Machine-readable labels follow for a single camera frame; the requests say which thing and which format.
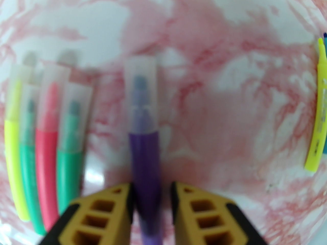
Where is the purple marker pen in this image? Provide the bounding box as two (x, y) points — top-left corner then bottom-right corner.
(125, 56), (164, 245)

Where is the pink marker pen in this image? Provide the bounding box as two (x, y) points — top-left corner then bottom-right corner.
(34, 69), (71, 231)

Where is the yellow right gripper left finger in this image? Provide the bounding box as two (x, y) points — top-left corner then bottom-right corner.
(38, 183), (134, 245)

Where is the green marker pen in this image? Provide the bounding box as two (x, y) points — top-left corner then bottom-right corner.
(56, 83), (94, 214)
(18, 83), (48, 235)

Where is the blue marker pen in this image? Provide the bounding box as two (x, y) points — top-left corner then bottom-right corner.
(323, 32), (327, 155)

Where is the yellow marker pen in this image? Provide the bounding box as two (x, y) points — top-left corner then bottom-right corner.
(4, 65), (32, 221)
(304, 37), (327, 173)

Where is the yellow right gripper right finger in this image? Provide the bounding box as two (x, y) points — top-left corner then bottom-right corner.
(171, 181), (268, 245)

